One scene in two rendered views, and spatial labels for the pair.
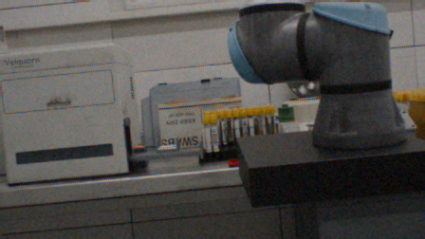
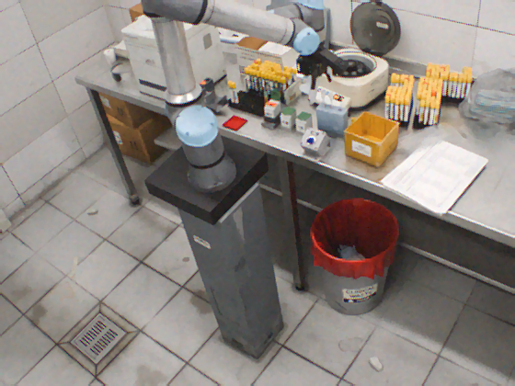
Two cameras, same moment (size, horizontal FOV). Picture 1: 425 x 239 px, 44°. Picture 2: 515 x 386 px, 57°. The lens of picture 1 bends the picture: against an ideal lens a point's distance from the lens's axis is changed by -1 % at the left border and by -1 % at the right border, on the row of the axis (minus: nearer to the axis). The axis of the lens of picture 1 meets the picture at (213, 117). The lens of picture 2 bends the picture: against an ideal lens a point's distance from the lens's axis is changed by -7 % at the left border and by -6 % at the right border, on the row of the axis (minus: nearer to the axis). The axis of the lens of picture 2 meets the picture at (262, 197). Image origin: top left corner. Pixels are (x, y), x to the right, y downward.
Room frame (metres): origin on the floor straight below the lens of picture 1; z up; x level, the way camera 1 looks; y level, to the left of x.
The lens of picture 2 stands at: (0.09, -1.18, 1.97)
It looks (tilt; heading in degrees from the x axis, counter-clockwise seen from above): 44 degrees down; 44
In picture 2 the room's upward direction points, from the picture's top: 10 degrees counter-clockwise
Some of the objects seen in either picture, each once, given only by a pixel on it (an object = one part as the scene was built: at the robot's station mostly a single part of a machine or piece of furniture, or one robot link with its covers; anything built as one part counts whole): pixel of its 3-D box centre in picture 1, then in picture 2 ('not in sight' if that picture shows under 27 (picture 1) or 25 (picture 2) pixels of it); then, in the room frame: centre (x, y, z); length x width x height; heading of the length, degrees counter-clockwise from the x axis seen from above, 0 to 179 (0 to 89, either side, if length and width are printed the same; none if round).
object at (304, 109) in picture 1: (323, 117); (348, 79); (1.55, -0.33, 0.94); 0.30 x 0.24 x 0.12; 172
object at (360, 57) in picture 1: (347, 41); (199, 133); (0.86, -0.23, 1.11); 0.13 x 0.12 x 0.14; 60
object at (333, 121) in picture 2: not in sight; (332, 119); (1.31, -0.40, 0.92); 0.10 x 0.07 x 0.10; 97
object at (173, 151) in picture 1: (158, 150); (201, 96); (1.22, 0.13, 0.92); 0.21 x 0.07 x 0.05; 91
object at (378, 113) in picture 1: (357, 111); (209, 164); (0.86, -0.24, 0.99); 0.15 x 0.15 x 0.10
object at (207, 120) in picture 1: (230, 135); (249, 93); (1.30, -0.04, 0.93); 0.17 x 0.09 x 0.11; 91
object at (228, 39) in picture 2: not in sight; (226, 33); (1.66, 0.38, 0.94); 0.22 x 0.12 x 0.13; 95
